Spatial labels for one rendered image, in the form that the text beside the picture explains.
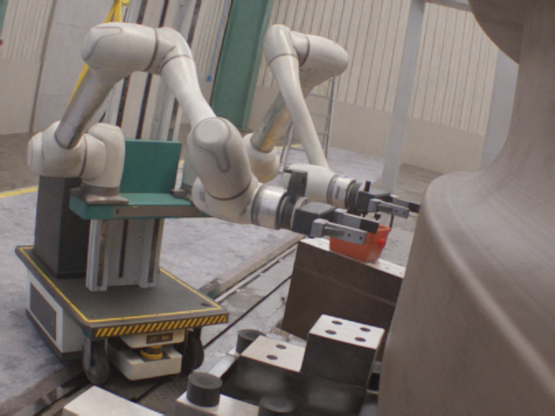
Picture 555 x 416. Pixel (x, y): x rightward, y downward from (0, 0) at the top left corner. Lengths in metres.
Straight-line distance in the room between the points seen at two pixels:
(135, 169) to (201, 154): 1.24
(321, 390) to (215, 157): 0.48
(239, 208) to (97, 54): 0.60
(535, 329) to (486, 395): 0.05
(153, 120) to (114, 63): 0.90
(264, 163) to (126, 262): 0.71
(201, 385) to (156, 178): 1.49
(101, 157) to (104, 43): 0.64
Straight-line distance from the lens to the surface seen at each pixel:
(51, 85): 10.16
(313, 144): 1.95
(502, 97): 5.04
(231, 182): 1.22
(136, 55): 1.62
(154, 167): 2.43
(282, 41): 2.05
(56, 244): 2.56
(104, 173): 2.14
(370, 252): 2.22
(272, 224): 1.29
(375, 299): 2.20
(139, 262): 2.62
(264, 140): 2.38
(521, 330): 0.39
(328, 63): 2.13
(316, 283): 2.33
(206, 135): 1.17
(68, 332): 2.43
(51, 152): 2.02
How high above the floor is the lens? 1.24
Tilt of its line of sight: 11 degrees down
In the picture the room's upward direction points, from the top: 11 degrees clockwise
